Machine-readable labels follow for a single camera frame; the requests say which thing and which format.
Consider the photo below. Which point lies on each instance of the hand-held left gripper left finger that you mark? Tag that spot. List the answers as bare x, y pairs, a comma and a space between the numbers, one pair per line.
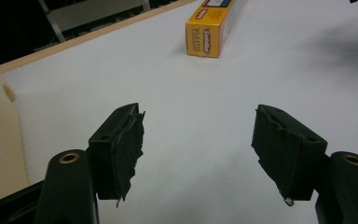
112, 155

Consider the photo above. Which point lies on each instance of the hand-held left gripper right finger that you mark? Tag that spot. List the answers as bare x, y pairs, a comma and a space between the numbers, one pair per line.
287, 155

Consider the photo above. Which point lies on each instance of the yellow plastic wrap box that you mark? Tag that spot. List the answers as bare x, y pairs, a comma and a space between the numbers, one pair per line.
209, 29

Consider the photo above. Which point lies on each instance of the white chair frame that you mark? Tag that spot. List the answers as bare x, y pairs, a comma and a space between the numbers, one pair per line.
84, 15

